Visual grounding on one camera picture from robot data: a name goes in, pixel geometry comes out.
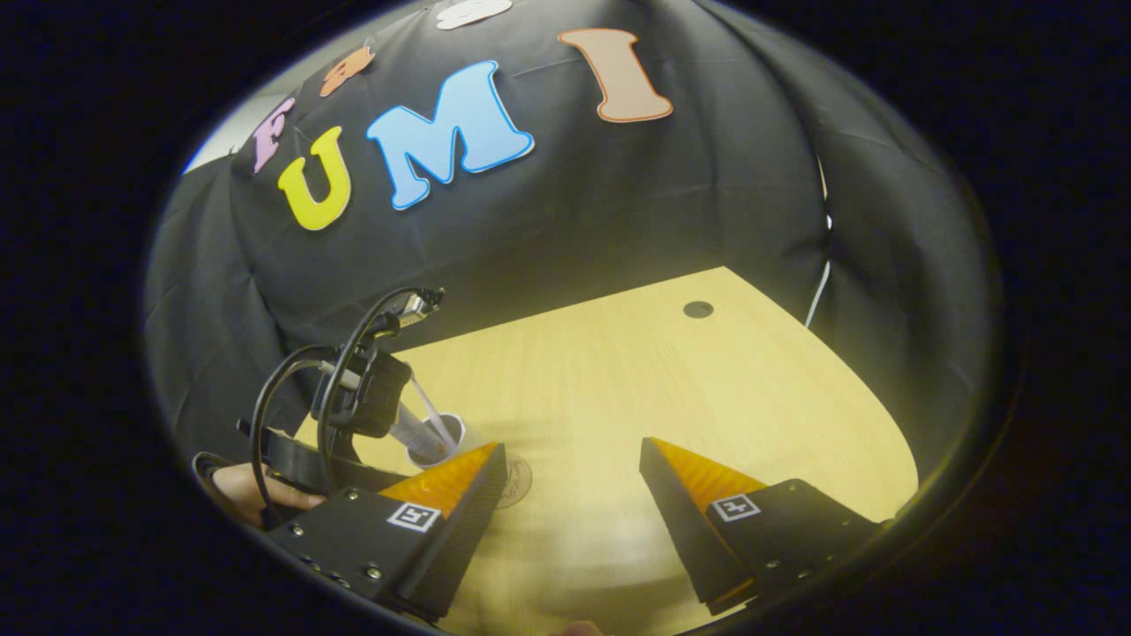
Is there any white cable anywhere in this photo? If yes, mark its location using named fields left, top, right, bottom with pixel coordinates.
left=802, top=155, right=833, bottom=329

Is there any white toothbrush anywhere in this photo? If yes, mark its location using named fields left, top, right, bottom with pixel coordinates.
left=408, top=375, right=456, bottom=447

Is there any black backdrop cloth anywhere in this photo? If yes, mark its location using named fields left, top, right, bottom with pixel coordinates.
left=144, top=0, right=1004, bottom=496

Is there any white toothpaste tube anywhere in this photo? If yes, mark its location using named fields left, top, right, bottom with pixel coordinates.
left=387, top=402, right=443, bottom=456

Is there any light wooden desktop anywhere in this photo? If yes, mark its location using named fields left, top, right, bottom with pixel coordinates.
left=292, top=267, right=920, bottom=636

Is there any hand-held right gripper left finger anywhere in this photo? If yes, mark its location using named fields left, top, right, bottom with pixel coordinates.
left=268, top=442, right=509, bottom=624

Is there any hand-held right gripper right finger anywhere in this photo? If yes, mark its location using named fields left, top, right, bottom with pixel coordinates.
left=639, top=436, right=884, bottom=617

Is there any clear cup with white rim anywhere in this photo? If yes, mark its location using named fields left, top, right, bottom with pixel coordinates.
left=405, top=411, right=482, bottom=469

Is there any round brown coaster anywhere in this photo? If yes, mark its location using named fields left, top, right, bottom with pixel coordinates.
left=493, top=455, right=535, bottom=511

